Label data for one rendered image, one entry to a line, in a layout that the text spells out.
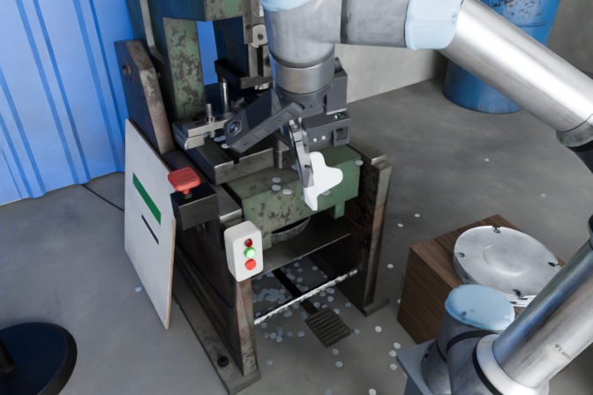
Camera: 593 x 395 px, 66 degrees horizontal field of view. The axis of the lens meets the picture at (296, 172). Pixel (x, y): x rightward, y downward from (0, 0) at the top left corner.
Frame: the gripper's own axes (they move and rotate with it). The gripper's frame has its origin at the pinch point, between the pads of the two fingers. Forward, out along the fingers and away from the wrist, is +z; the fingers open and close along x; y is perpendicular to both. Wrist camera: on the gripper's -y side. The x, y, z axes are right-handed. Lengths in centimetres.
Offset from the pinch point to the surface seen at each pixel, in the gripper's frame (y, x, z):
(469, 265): 47, -2, 67
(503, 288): 52, -11, 64
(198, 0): -8, 51, 1
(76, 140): -81, 123, 107
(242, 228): -11.7, 13.2, 37.0
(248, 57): 1, 50, 19
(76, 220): -88, 86, 120
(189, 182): -20.0, 21.1, 24.3
